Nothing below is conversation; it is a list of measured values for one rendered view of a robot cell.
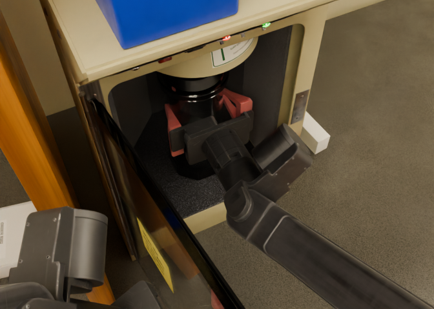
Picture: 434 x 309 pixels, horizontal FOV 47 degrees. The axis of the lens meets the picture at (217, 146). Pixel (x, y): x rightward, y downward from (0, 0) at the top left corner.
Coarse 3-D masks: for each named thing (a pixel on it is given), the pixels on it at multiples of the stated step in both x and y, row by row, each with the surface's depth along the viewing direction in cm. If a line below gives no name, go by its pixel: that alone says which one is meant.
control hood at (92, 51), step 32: (64, 0) 42; (256, 0) 42; (288, 0) 42; (320, 0) 43; (64, 32) 40; (96, 32) 39; (192, 32) 39; (224, 32) 40; (96, 64) 37; (128, 64) 38
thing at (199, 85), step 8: (168, 80) 73; (176, 80) 72; (184, 80) 71; (192, 80) 71; (200, 80) 71; (208, 80) 72; (216, 80) 73; (184, 88) 72; (192, 88) 72; (200, 88) 72
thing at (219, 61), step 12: (228, 48) 63; (240, 48) 64; (252, 48) 66; (192, 60) 62; (204, 60) 62; (216, 60) 62; (228, 60) 63; (240, 60) 64; (168, 72) 63; (180, 72) 63; (192, 72) 63; (204, 72) 63; (216, 72) 63
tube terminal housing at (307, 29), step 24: (48, 24) 56; (288, 24) 61; (312, 24) 63; (216, 48) 58; (312, 48) 66; (144, 72) 56; (288, 72) 73; (312, 72) 71; (72, 96) 67; (288, 96) 77; (288, 120) 77; (192, 216) 86; (216, 216) 90
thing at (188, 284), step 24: (96, 120) 52; (120, 144) 48; (120, 168) 53; (120, 192) 62; (144, 192) 47; (144, 216) 53; (168, 216) 43; (168, 240) 47; (144, 264) 76; (168, 264) 54; (192, 264) 42; (168, 288) 64; (192, 288) 47; (216, 288) 39
